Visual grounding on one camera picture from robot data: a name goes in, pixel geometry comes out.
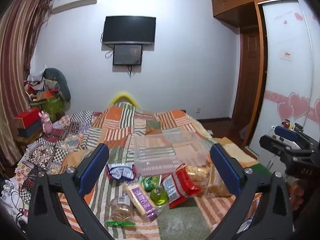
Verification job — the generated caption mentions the purple-label cracker packet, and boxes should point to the purple-label cracker packet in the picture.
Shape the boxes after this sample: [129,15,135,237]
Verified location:
[122,181,160,222]

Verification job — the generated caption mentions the wooden door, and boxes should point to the wooden door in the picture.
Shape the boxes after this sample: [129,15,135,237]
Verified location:
[231,26,262,132]

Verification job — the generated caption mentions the striped brown curtain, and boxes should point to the striped brown curtain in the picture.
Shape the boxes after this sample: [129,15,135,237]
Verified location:
[0,0,53,172]

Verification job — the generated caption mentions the person's right hand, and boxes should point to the person's right hand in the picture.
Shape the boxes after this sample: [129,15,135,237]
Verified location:
[287,178,306,213]

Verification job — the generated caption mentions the pile of household clutter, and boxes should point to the pile of household clutter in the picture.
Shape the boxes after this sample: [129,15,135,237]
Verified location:
[24,64,63,103]

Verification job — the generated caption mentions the red box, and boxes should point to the red box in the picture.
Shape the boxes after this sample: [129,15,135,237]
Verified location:
[14,108,42,127]

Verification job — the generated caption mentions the clear cookie bag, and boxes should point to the clear cookie bag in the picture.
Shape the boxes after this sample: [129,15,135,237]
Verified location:
[105,197,137,228]

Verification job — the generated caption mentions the wooden wardrobe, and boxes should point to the wooden wardrobe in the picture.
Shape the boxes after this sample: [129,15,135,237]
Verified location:
[211,0,304,145]

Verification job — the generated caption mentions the white air conditioner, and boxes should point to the white air conditioner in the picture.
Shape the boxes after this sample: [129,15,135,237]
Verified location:
[49,0,101,15]

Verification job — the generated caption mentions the green bag clip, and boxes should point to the green bag clip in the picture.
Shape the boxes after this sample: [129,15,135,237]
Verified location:
[105,221,136,227]

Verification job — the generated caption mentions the green snack packet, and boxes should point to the green snack packet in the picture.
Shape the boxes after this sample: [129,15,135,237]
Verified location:
[138,174,162,191]

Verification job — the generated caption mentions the golden pastry packet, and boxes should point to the golden pastry packet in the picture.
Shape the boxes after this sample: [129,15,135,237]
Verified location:
[186,164,210,190]

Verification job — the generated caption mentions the grey cushion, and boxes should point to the grey cushion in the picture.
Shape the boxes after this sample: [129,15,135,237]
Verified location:
[44,67,72,102]

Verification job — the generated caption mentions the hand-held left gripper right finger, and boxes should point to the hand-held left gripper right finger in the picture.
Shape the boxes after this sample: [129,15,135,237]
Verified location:
[209,143,294,240]

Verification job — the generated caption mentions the white heart-print sliding door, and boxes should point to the white heart-print sliding door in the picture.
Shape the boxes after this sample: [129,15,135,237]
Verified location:
[257,0,320,157]

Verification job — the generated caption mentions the clear plastic container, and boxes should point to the clear plastic container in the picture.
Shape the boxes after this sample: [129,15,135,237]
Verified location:
[132,129,213,176]

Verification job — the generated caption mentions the dark grey box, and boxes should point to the dark grey box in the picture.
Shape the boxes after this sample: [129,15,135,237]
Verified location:
[17,122,43,138]

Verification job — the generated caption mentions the blue and white snack packet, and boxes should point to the blue and white snack packet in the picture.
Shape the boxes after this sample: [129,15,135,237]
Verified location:
[106,163,137,181]

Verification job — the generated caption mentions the small black wall screen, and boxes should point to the small black wall screen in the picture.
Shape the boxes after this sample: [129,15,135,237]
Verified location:
[112,44,144,66]

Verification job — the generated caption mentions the green jelly cup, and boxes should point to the green jelly cup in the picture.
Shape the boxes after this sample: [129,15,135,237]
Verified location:
[149,187,170,206]

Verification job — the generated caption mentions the yellow hoop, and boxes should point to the yellow hoop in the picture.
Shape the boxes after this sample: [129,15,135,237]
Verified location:
[109,92,139,108]

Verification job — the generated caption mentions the pink plush toy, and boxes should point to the pink plush toy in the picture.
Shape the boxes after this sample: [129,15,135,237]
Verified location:
[41,110,53,133]

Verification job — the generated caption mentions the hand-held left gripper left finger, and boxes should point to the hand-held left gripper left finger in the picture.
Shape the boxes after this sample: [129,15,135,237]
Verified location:
[27,143,109,240]

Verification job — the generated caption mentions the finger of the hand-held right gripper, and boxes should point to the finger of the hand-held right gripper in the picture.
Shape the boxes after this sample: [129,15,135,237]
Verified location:
[259,134,317,160]
[273,125,313,146]

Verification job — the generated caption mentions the tangle of cables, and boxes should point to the tangle of cables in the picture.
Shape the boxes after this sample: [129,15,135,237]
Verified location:
[0,179,29,222]

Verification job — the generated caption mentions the clear biscuit packet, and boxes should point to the clear biscuit packet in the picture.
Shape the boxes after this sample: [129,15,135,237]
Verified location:
[206,162,235,197]

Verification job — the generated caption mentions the black wall television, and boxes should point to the black wall television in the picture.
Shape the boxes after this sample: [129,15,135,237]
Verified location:
[102,15,157,45]

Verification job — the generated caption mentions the red snack packet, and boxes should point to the red snack packet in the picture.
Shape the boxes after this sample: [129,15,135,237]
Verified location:
[162,164,202,210]

